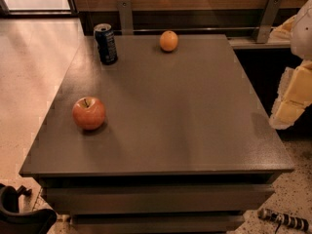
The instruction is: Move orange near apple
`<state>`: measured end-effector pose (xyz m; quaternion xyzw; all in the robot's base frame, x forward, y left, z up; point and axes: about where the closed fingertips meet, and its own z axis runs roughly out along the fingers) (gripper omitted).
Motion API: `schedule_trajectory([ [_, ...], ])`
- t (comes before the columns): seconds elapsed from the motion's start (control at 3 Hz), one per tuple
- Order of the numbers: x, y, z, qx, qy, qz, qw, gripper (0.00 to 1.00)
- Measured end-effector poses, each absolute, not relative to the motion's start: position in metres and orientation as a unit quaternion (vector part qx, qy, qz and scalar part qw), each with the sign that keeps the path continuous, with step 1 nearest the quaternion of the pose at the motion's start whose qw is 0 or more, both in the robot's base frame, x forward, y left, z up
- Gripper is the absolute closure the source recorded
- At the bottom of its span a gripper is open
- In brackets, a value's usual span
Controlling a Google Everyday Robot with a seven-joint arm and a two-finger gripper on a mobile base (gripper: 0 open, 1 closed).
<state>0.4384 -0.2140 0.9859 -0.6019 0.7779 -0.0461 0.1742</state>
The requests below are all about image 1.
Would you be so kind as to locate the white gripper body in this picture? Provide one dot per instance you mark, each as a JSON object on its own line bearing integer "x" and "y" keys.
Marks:
{"x": 303, "y": 33}

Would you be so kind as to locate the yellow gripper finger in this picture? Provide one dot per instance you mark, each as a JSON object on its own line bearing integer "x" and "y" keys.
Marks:
{"x": 294, "y": 96}
{"x": 284, "y": 30}

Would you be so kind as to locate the orange fruit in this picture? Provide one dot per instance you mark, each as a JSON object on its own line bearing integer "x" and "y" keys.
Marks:
{"x": 168, "y": 41}

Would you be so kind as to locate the red apple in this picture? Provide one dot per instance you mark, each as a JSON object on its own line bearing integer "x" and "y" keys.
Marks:
{"x": 88, "y": 113}

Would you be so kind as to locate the grey side shelf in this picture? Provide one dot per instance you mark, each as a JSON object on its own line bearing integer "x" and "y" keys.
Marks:
{"x": 243, "y": 43}

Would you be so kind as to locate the grey drawer cabinet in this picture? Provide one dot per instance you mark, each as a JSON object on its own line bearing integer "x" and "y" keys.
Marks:
{"x": 185, "y": 147}

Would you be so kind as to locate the black white striped tool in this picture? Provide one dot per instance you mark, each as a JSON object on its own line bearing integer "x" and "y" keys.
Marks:
{"x": 292, "y": 222}

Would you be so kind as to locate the dark blue soda can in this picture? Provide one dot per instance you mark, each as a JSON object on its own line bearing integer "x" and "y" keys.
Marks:
{"x": 104, "y": 36}

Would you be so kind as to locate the black office chair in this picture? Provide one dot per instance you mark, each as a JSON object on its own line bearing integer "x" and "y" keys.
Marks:
{"x": 12, "y": 221}

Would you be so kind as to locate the right metal wall bracket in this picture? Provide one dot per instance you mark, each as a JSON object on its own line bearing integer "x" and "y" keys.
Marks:
{"x": 262, "y": 31}

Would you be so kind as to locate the metal wall bracket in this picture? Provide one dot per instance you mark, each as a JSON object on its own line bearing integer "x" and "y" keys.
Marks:
{"x": 126, "y": 17}
{"x": 262, "y": 31}

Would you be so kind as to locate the left metal wall bracket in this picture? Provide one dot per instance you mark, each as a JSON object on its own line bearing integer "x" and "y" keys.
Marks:
{"x": 126, "y": 17}

